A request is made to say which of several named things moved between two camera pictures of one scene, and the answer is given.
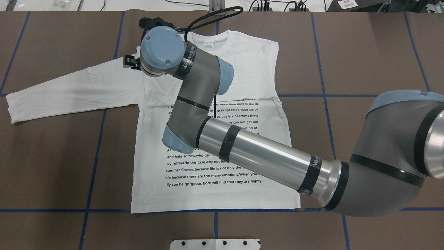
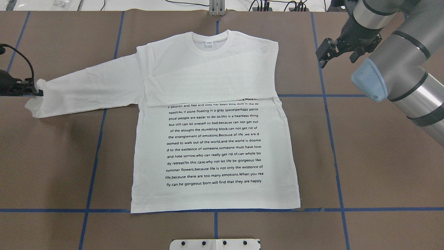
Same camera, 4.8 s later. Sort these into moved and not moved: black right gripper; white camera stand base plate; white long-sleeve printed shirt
Moved: black right gripper
Not moved: white camera stand base plate; white long-sleeve printed shirt
